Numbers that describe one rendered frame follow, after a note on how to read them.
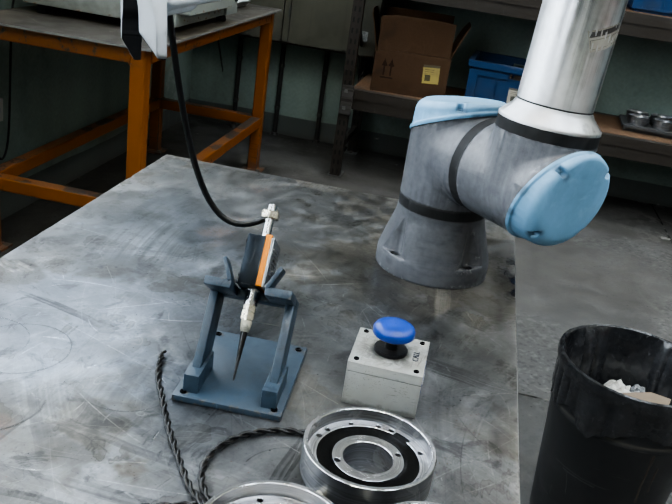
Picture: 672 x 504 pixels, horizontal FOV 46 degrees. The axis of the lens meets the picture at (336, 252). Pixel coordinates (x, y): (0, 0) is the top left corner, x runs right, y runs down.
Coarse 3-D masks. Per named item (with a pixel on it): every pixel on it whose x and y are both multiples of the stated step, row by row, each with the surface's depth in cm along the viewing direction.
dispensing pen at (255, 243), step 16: (272, 208) 75; (272, 224) 75; (256, 240) 73; (256, 256) 72; (240, 272) 72; (256, 272) 72; (256, 288) 73; (256, 304) 73; (240, 336) 73; (240, 352) 72
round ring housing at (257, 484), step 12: (264, 480) 57; (276, 480) 57; (228, 492) 55; (240, 492) 56; (252, 492) 57; (264, 492) 57; (276, 492) 57; (288, 492) 57; (300, 492) 57; (312, 492) 56
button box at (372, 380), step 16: (368, 336) 78; (352, 352) 75; (368, 352) 75; (384, 352) 75; (400, 352) 75; (416, 352) 76; (352, 368) 73; (368, 368) 73; (384, 368) 73; (400, 368) 73; (416, 368) 73; (352, 384) 74; (368, 384) 74; (384, 384) 73; (400, 384) 73; (416, 384) 73; (352, 400) 74; (368, 400) 74; (384, 400) 74; (400, 400) 73; (416, 400) 73
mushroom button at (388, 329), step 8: (384, 320) 75; (392, 320) 75; (400, 320) 75; (376, 328) 74; (384, 328) 74; (392, 328) 74; (400, 328) 74; (408, 328) 74; (376, 336) 74; (384, 336) 73; (392, 336) 73; (400, 336) 73; (408, 336) 74; (392, 344) 75; (400, 344) 73
